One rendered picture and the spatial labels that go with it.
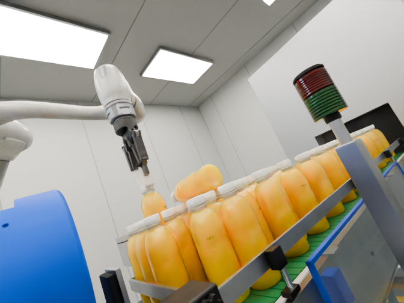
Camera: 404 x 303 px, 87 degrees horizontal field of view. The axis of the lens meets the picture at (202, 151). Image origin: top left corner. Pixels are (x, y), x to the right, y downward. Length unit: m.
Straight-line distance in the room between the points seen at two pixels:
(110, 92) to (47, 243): 0.51
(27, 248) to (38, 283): 0.05
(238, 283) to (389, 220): 0.28
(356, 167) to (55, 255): 0.50
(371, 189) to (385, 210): 0.04
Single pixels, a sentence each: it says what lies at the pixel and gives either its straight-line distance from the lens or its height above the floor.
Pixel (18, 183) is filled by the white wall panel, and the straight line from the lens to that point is 3.54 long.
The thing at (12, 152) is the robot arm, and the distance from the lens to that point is 1.20.
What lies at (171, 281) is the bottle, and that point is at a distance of 0.54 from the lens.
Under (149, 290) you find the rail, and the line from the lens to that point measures 0.59.
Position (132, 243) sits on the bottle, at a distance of 0.68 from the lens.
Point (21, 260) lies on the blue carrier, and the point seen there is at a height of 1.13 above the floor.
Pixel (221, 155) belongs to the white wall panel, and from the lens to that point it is 5.50.
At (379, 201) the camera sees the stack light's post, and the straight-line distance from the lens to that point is 0.49.
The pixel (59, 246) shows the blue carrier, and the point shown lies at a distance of 0.37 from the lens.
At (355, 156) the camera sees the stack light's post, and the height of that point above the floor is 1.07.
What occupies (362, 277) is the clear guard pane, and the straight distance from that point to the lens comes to 0.57.
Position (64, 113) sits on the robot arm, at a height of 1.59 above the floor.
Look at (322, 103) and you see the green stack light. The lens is 0.47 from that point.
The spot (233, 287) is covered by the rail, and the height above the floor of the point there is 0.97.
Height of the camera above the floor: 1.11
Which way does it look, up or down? 11 degrees up
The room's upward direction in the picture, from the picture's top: 23 degrees counter-clockwise
